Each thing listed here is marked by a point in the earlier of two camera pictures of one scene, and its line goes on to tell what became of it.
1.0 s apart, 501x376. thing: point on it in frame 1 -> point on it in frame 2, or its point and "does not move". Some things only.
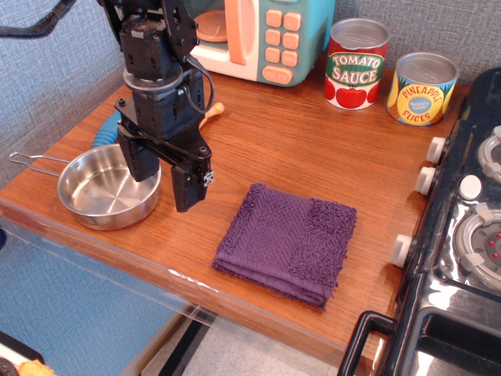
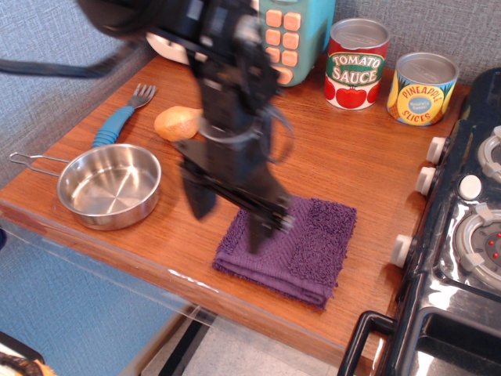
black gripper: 167,110 -> 240,173
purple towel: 293,245 does not move
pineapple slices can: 422,88 does not move
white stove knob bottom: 400,251 does not move
